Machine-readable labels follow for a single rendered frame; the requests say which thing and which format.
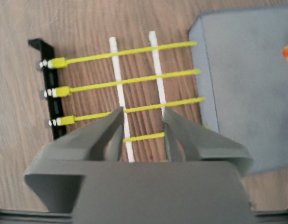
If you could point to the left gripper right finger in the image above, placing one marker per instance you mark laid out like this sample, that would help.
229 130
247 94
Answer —
198 143

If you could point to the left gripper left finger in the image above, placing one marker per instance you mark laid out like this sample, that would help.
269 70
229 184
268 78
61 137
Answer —
93 141

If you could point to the yellow cable plug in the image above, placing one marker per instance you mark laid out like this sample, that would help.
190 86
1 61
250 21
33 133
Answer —
58 62
62 91
66 119

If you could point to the black vertical panel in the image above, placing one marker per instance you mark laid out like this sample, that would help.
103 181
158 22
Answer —
51 81

